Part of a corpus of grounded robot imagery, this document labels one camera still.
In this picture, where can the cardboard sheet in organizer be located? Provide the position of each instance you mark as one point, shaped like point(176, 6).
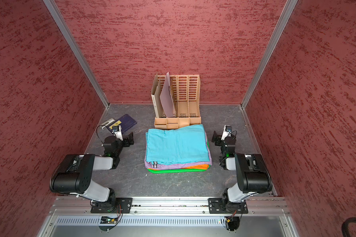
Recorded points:
point(155, 95)

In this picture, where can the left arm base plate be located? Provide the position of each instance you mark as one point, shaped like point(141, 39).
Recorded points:
point(120, 205)

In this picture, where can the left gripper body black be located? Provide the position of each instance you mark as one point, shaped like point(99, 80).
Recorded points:
point(125, 142)

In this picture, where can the aluminium corner post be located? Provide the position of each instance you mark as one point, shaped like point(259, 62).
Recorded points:
point(64, 29)
point(275, 37)

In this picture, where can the right aluminium corner post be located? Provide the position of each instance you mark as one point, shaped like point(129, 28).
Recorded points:
point(275, 37)

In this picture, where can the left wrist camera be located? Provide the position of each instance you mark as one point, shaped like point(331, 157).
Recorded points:
point(117, 132)

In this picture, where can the dark blue book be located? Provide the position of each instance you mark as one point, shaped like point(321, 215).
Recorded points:
point(126, 122)

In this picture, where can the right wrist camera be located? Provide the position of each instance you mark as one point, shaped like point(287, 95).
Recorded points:
point(227, 130)

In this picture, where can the lilac paper folder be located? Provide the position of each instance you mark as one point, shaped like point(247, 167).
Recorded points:
point(166, 98)

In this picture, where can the purple shorts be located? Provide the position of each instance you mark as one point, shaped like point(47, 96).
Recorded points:
point(176, 166)

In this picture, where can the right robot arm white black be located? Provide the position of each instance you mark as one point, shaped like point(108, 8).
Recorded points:
point(252, 177)

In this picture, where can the beige desk file organizer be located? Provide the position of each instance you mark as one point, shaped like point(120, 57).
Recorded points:
point(185, 91)

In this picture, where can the left aluminium corner post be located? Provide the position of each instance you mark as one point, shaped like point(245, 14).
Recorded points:
point(64, 29)

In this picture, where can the orange cloth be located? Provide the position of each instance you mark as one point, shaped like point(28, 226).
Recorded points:
point(200, 167)

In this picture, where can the green plastic basket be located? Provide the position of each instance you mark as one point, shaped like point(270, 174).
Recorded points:
point(151, 169)

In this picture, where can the teal shirt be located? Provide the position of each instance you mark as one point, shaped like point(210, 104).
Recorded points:
point(178, 146)

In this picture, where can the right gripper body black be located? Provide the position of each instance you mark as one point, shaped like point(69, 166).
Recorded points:
point(218, 142)

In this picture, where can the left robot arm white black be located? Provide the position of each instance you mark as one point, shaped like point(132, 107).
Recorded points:
point(74, 176)

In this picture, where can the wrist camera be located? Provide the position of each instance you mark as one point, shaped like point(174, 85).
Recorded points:
point(117, 132)
point(227, 130)

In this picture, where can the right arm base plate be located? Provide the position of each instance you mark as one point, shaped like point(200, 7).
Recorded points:
point(222, 206)

